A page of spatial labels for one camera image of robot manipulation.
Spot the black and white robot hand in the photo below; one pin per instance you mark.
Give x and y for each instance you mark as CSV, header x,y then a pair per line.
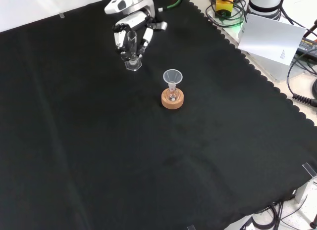
x,y
131,24

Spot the clear glass graduated cylinder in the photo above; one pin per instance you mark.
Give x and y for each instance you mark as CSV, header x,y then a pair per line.
x,y
132,48

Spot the clear round-bottom flask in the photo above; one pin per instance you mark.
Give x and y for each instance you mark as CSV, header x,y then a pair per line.
x,y
172,94

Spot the clear plastic funnel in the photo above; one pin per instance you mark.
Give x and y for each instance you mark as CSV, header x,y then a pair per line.
x,y
172,78

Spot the clear tape strip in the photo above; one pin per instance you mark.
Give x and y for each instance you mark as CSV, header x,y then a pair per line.
x,y
309,169
191,227
62,15

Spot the yellow stop button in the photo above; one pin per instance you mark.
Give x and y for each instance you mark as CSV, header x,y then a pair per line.
x,y
224,6

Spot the black cloth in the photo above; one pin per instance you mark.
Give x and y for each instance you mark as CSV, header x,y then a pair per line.
x,y
138,141

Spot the black power adapter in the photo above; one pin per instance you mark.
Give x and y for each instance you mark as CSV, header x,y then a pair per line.
x,y
307,45

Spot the black tripod leg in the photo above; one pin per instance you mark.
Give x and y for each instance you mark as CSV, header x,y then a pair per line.
x,y
313,224

